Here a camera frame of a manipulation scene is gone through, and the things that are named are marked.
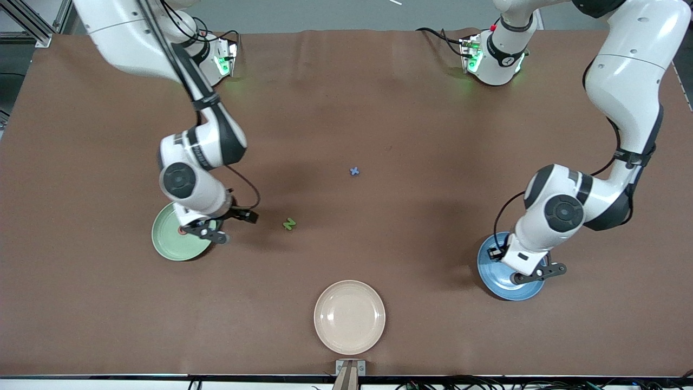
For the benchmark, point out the beige plate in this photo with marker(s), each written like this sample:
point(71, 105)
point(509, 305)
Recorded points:
point(349, 317)

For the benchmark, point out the aluminium frame profile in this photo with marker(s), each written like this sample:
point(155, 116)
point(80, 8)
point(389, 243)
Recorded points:
point(27, 38)

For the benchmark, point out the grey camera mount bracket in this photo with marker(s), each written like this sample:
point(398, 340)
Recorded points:
point(341, 368)

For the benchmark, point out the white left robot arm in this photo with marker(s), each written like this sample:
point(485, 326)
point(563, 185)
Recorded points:
point(628, 81)

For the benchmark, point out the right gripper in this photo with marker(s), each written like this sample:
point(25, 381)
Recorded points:
point(234, 213)

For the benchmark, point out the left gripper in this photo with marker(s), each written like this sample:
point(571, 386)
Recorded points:
point(497, 253)

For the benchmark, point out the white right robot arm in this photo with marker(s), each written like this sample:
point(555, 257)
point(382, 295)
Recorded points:
point(130, 38)

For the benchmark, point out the light green plate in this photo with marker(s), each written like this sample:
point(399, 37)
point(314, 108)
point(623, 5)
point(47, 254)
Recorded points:
point(168, 244)

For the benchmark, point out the green letter N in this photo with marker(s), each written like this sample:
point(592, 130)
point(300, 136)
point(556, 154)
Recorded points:
point(289, 223)

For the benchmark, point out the blue plate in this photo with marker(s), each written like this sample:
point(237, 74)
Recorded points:
point(495, 280)

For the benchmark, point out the brown table cover sheet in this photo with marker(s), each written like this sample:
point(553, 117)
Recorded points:
point(346, 108)

